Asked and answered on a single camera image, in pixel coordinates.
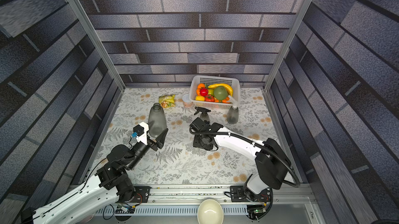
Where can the cream ceramic bowl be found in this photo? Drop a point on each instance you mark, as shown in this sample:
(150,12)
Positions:
(210,212)

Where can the aluminium frame post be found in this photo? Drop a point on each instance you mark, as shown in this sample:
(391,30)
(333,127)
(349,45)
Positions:
(93,36)
(286,44)

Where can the yellow banana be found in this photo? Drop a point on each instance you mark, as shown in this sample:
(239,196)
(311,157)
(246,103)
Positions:
(227,87)

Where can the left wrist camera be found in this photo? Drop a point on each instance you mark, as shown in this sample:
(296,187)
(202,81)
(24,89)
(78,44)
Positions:
(140,133)

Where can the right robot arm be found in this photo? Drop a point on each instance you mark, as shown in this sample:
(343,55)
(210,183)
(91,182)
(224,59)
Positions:
(273,166)

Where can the red apple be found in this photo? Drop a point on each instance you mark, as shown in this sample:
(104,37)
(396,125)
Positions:
(204,92)

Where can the green round fruit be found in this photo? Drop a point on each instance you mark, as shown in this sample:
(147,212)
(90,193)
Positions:
(220,93)

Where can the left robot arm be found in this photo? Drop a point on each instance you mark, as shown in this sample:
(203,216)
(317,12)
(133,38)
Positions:
(110,184)

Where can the right aluminium frame post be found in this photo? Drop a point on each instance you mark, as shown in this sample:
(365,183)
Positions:
(286,44)

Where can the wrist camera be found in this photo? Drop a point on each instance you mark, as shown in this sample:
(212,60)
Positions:
(140,133)
(200,127)

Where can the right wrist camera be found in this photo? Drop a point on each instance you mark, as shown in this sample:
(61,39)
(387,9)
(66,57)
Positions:
(200,127)

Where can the grey translucent spray bottle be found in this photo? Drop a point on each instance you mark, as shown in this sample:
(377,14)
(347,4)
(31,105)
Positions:
(157,121)
(205,117)
(233,115)

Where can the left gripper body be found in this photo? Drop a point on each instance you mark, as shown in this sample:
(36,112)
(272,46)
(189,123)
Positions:
(152,145)

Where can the left aluminium frame post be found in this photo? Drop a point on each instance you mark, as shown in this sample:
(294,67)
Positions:
(93,36)

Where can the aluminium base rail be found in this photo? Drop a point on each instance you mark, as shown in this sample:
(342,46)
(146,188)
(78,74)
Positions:
(174,200)

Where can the white plastic basket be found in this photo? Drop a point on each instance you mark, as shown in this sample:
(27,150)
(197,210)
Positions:
(209,80)

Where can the yellow lemon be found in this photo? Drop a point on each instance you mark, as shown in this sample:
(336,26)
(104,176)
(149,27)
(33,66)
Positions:
(200,98)

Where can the yellow snack bag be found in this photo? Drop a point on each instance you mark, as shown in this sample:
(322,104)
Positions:
(167,101)

